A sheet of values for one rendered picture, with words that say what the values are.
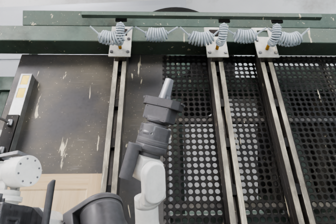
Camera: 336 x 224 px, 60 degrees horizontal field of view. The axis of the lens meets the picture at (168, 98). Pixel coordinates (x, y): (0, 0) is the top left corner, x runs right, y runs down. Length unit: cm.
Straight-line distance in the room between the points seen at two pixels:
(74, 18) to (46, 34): 55
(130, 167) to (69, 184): 46
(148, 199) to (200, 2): 345
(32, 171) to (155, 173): 29
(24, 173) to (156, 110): 35
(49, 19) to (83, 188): 125
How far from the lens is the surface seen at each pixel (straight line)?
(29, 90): 145
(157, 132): 77
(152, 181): 77
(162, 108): 79
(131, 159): 78
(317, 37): 164
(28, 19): 215
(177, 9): 206
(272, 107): 132
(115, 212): 64
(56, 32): 153
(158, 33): 129
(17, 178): 70
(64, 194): 120
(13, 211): 56
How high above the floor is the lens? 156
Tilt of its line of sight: 2 degrees up
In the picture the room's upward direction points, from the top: straight up
